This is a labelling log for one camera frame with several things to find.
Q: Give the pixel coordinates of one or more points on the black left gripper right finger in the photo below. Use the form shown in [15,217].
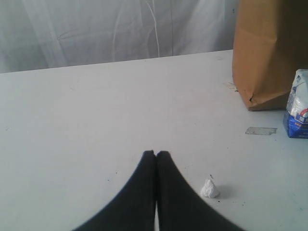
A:
[179,207]

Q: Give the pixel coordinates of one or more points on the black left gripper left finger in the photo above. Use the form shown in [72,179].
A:
[133,208]

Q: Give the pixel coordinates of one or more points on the brown paper shopping bag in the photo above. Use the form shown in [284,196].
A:
[270,45]

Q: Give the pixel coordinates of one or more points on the white paper wad far left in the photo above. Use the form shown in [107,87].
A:
[209,190]

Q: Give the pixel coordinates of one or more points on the small blue white milk carton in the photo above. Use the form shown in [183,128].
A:
[296,116]

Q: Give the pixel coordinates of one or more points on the white backdrop curtain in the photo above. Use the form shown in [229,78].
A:
[39,34]

